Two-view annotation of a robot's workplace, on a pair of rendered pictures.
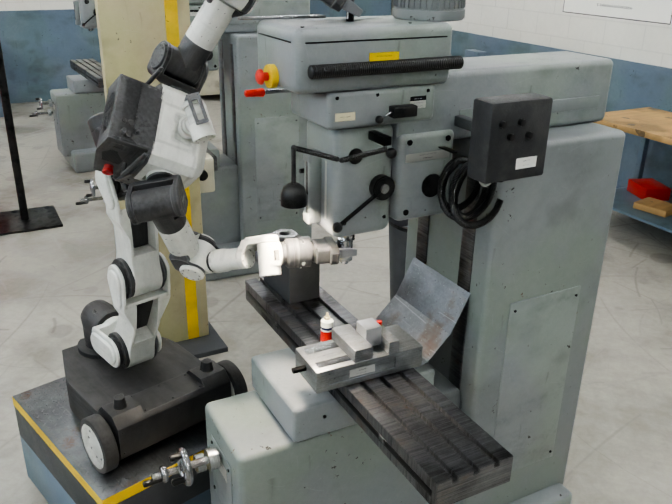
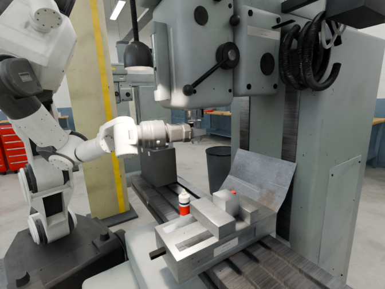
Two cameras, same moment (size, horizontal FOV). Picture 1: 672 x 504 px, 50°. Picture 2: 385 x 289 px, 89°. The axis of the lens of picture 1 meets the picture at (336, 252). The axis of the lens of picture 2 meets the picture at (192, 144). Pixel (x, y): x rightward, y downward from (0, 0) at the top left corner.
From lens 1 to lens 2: 151 cm
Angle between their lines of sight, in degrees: 10
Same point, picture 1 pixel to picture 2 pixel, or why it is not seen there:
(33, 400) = not seen: outside the picture
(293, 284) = (158, 172)
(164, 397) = (66, 266)
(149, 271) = (50, 171)
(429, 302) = (258, 176)
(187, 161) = (37, 48)
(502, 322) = (324, 184)
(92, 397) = (13, 272)
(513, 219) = (334, 93)
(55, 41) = not seen: hidden behind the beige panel
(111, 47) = (70, 73)
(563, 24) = not seen: hidden behind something
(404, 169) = (246, 41)
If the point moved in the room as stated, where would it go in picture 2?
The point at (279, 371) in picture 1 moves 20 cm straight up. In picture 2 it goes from (145, 245) to (140, 194)
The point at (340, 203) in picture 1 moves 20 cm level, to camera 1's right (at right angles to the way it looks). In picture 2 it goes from (189, 68) to (262, 65)
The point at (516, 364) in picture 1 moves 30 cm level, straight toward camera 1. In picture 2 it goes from (330, 218) to (376, 278)
